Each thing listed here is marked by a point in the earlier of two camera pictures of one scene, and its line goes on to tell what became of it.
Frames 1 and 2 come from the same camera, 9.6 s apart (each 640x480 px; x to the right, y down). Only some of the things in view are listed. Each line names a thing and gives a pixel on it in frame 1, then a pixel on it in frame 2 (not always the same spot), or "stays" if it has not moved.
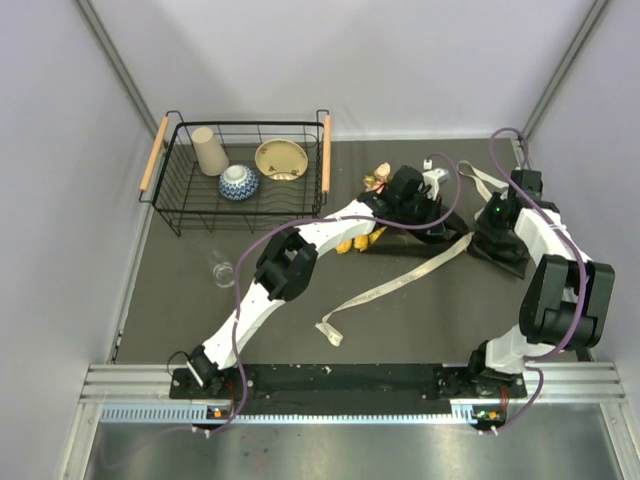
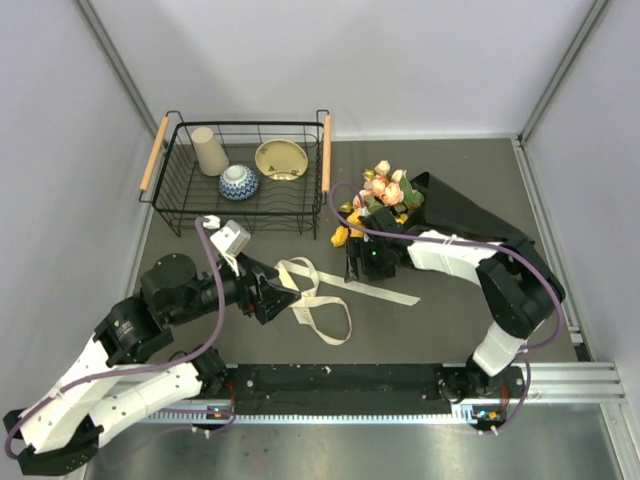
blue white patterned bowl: x=238 y=183 stays
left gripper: x=433 y=208 -> x=272 y=298
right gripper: x=484 y=229 -> x=357 y=248
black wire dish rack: x=240 y=170 stays
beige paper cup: x=211 y=156 stays
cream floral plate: x=281 y=159 stays
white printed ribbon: x=440 y=256 -> x=329 y=316
